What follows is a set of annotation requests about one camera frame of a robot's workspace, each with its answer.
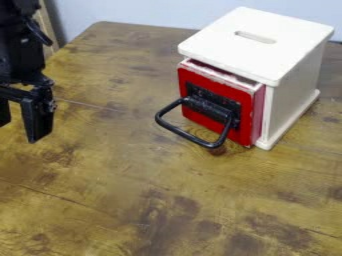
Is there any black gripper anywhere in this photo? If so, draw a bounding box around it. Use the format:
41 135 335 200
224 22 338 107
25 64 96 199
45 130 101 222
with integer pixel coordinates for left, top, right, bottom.
0 21 56 143

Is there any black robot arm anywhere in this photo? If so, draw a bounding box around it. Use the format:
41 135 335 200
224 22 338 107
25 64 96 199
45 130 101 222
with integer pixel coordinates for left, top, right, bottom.
0 0 56 143

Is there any red drawer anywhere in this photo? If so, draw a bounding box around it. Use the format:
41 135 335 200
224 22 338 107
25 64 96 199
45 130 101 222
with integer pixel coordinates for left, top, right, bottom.
177 58 265 147

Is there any white wooden box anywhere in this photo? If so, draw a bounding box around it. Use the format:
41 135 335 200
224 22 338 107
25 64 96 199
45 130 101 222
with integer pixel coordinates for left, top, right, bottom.
177 7 334 150

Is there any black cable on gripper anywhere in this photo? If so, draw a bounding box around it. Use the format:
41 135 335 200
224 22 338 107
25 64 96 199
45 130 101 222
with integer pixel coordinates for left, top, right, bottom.
24 18 54 47

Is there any black metal drawer handle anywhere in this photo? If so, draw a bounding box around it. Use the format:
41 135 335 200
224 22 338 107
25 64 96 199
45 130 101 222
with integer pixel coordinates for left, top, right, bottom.
155 95 240 149

